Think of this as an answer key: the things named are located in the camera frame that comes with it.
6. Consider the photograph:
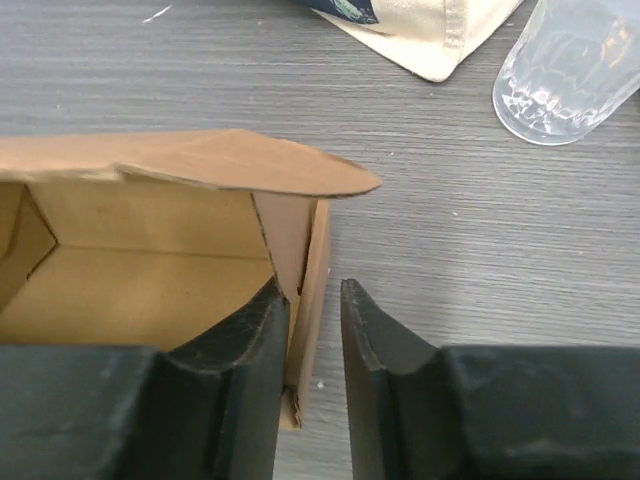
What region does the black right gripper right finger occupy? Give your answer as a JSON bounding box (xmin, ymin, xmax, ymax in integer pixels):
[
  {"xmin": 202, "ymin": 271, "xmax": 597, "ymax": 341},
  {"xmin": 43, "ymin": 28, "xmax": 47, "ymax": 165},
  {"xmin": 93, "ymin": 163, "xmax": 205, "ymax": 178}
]
[{"xmin": 340, "ymin": 279, "xmax": 639, "ymax": 479}]

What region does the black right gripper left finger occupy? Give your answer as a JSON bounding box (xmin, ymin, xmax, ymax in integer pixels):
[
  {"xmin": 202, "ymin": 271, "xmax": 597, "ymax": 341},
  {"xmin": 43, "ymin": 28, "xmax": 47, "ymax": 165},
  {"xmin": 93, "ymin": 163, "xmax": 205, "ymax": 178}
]
[{"xmin": 1, "ymin": 281, "xmax": 290, "ymax": 479}]

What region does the brown cardboard box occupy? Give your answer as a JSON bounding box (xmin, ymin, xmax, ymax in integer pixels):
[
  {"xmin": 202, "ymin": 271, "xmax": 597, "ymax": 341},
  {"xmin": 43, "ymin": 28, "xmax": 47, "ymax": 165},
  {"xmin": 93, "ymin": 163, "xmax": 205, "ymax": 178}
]
[{"xmin": 1, "ymin": 129, "xmax": 381, "ymax": 430}]

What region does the beige canvas tote bag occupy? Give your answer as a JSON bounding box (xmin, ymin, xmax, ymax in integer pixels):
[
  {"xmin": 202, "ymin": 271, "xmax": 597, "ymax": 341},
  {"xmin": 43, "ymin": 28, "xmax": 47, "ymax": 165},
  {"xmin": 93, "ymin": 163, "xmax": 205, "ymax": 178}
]
[{"xmin": 302, "ymin": 0, "xmax": 521, "ymax": 83}]

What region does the clear plastic water bottle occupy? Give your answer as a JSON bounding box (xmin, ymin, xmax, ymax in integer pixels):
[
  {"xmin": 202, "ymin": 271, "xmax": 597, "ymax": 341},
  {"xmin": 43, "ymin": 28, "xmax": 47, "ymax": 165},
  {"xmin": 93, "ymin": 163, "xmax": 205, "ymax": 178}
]
[{"xmin": 492, "ymin": 1, "xmax": 639, "ymax": 146}]

